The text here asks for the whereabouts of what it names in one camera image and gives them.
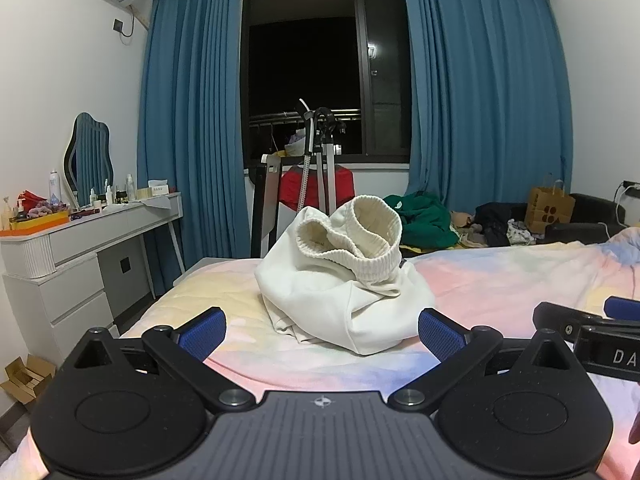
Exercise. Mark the dark sliding window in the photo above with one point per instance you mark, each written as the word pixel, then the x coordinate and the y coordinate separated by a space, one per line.
pixel 325 60

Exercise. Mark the pastel tie-dye blanket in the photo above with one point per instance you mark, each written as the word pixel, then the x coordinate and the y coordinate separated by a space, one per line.
pixel 500 280

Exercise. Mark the white hanging garment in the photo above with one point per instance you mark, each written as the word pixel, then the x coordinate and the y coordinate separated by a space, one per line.
pixel 296 144

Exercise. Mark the black sofa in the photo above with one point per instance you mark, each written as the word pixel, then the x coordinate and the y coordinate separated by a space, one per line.
pixel 585 215

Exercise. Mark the green garment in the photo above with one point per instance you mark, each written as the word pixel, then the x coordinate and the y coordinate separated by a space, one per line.
pixel 425 220

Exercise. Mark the brown paper bag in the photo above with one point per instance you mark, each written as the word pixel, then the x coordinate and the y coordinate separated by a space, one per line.
pixel 549 210

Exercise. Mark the cardboard box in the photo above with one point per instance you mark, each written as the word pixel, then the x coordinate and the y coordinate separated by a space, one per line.
pixel 27 377

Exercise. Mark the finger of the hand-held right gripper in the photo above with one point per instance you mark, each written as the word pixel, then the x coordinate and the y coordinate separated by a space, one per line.
pixel 624 308
pixel 552 317

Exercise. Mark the wavy blue-framed mirror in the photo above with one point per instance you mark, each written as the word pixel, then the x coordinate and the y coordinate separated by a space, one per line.
pixel 90 152

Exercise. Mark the white dressing table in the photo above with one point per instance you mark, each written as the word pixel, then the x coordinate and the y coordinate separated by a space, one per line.
pixel 85 260

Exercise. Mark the patterned white cloth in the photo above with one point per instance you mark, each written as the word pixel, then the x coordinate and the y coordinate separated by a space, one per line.
pixel 522 234

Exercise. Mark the garment steamer stand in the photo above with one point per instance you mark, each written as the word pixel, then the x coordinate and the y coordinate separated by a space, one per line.
pixel 320 160

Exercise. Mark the clear pump bottle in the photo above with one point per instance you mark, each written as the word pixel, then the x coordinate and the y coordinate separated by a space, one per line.
pixel 131 189

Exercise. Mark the red pouch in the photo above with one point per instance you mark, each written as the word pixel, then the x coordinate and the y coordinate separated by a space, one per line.
pixel 31 196

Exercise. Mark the orange tray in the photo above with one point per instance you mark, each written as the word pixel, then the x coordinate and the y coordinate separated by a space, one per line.
pixel 37 222

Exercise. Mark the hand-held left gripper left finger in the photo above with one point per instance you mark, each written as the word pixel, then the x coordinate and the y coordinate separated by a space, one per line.
pixel 202 332

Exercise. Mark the grey wall socket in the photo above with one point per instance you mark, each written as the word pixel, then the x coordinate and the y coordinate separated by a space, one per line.
pixel 119 25

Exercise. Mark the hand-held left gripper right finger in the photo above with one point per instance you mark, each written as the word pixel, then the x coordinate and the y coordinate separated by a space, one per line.
pixel 440 332

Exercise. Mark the dark clothes pile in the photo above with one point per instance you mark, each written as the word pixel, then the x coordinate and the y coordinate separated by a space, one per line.
pixel 497 217

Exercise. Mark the white spray can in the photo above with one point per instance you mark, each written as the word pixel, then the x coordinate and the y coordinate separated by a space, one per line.
pixel 54 187

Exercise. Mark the white tissue box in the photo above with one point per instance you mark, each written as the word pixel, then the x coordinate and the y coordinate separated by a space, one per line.
pixel 158 187

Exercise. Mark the white sweatpants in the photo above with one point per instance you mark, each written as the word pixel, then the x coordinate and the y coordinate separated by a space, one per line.
pixel 340 290

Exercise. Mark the red garment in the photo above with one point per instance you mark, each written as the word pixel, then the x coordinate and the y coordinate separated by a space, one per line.
pixel 295 187

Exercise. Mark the small white bottle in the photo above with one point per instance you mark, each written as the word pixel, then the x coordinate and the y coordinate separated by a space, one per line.
pixel 108 195

